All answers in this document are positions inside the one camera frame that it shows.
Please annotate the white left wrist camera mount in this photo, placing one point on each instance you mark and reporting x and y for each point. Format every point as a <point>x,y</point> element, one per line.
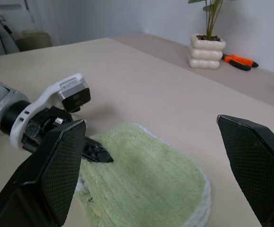
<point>44,94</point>

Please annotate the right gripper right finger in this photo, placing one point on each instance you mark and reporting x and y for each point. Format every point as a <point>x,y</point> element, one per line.
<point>257,165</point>

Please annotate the green plant in white pot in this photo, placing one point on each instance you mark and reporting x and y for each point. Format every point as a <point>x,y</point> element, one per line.
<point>206,54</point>

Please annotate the olive green chair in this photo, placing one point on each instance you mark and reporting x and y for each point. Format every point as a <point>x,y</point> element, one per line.
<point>33,41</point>

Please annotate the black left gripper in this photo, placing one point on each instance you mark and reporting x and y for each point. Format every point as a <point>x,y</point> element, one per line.
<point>42,125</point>

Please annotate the light green towel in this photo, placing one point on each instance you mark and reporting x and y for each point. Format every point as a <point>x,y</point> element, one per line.
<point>139,184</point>

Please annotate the orange and black pliers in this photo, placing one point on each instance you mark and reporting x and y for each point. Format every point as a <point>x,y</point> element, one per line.
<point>239,61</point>

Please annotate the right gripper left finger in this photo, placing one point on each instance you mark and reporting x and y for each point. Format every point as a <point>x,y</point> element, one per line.
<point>49,179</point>

